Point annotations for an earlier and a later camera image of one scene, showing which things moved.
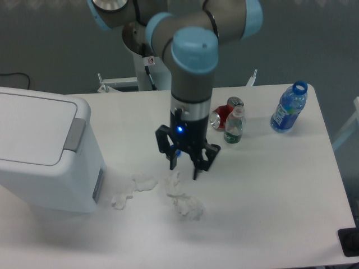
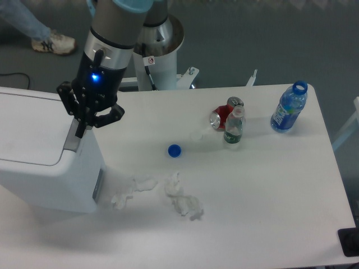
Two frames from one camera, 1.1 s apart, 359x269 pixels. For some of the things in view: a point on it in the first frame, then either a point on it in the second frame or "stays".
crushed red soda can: (219, 116) stays
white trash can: (49, 154) stays
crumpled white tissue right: (186, 205) stays
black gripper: (190, 135) → (99, 83)
